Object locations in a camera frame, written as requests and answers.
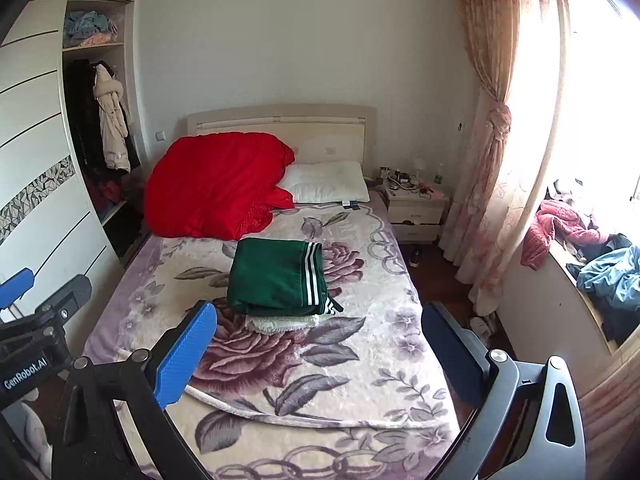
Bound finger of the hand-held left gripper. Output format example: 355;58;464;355
30;275;93;328
0;268;35;311

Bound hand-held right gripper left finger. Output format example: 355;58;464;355
52;300;218;480

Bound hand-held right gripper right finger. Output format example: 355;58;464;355
421;301;587;480

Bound green varsity jacket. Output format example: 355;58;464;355
226;238;343;317

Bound red folded clothes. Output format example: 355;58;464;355
95;180;123;206

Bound blue clothes pile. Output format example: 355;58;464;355
65;10;123;47

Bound white knitted garment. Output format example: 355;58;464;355
245;312;321;336

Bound floral purple blanket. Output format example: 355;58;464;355
82;202;463;480

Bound beige nightstand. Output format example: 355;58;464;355
382;182;451;243

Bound white sliding-door wardrobe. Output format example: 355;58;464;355
0;0;148;341

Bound pink fluffy garment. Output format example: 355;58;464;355
520;199;608;268

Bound red quilt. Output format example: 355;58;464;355
144;132;296;241

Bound blue crumpled garment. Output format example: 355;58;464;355
575;246;640;341

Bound cream hanging coat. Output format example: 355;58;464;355
92;63;132;173

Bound white pillow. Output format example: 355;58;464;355
282;161;371;206

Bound pink floral curtain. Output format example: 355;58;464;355
440;0;571;316

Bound beige wooden bed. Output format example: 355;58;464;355
186;104;378;171

